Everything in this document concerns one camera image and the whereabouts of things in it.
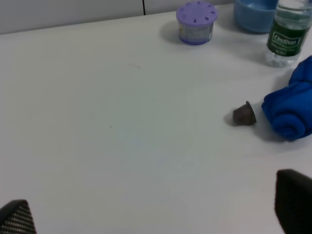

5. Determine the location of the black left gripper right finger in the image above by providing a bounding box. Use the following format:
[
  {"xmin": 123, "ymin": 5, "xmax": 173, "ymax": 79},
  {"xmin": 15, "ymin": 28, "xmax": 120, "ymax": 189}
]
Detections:
[{"xmin": 274, "ymin": 169, "xmax": 312, "ymax": 234}]

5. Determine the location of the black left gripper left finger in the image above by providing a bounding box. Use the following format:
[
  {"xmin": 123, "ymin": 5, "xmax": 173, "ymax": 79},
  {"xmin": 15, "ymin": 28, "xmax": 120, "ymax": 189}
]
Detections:
[{"xmin": 0, "ymin": 199, "xmax": 37, "ymax": 234}]

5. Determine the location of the blue knit cloth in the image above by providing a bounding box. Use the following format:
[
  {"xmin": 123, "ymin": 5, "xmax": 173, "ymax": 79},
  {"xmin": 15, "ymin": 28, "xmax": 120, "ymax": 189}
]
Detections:
[{"xmin": 261, "ymin": 56, "xmax": 312, "ymax": 141}]

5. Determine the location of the brown coffee capsule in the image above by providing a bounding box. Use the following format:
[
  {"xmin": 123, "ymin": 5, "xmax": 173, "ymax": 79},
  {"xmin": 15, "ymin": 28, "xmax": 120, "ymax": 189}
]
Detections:
[{"xmin": 232, "ymin": 101, "xmax": 256, "ymax": 126}]

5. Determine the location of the clear green-label water bottle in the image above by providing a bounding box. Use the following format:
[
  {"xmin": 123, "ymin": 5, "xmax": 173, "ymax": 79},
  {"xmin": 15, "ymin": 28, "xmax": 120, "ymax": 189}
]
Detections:
[{"xmin": 265, "ymin": 0, "xmax": 312, "ymax": 67}]

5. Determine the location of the blue bowl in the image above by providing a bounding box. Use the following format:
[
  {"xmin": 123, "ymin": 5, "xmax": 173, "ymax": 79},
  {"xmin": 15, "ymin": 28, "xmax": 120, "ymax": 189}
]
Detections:
[{"xmin": 234, "ymin": 0, "xmax": 278, "ymax": 34}]

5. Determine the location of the purple lid air freshener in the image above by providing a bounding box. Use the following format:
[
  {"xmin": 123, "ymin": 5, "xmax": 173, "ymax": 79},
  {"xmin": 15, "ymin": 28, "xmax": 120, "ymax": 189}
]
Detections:
[{"xmin": 176, "ymin": 0, "xmax": 218, "ymax": 46}]

